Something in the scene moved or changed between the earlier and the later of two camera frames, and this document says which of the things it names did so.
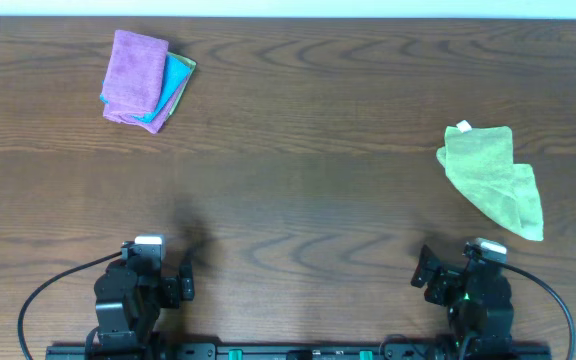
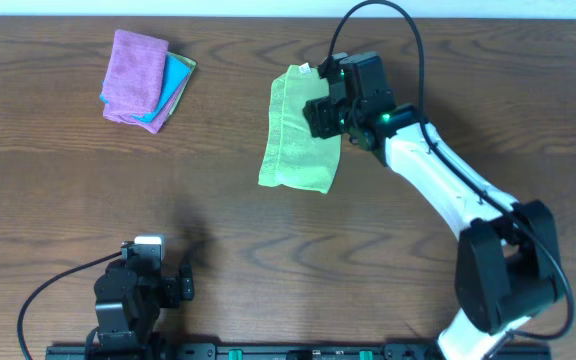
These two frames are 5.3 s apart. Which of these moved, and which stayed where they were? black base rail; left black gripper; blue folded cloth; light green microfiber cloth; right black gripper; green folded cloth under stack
Moved: light green microfiber cloth; right black gripper
Stayed: green folded cloth under stack; left black gripper; blue folded cloth; black base rail
